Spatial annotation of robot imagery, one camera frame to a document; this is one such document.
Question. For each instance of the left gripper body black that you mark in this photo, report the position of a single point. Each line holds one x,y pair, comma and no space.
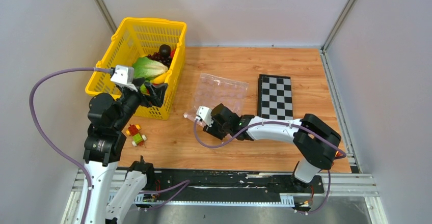
137,95

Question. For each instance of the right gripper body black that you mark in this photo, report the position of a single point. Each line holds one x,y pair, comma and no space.
217,131

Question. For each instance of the clear zip top bag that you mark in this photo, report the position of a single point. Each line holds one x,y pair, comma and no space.
212,90

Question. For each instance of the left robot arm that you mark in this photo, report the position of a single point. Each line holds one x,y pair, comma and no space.
103,147

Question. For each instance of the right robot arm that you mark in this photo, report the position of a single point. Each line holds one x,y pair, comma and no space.
317,142

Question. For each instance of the yellow banana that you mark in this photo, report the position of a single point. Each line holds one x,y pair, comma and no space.
161,78

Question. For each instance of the green lettuce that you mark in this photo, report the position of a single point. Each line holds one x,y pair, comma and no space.
148,69

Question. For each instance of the red green toy car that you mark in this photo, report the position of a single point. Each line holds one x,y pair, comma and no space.
134,131

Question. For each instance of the dark red grapes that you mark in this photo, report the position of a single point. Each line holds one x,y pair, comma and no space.
156,56

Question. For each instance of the dark avocado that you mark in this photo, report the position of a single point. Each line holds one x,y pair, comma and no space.
165,50

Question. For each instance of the red strawberry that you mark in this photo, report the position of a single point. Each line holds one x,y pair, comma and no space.
172,53

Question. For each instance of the yellow plastic basket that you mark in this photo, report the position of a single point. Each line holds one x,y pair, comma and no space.
136,38

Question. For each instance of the black white checkerboard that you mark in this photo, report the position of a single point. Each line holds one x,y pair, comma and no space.
274,99

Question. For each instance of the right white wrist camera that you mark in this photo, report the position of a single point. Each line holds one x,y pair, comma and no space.
203,115

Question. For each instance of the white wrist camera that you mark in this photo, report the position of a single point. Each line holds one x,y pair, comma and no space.
123,76
203,115

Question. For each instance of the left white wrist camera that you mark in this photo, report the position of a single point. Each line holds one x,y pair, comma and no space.
123,76

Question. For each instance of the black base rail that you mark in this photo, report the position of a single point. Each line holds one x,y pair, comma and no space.
228,186

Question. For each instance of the aluminium frame base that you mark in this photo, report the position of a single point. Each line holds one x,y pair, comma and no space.
109,195

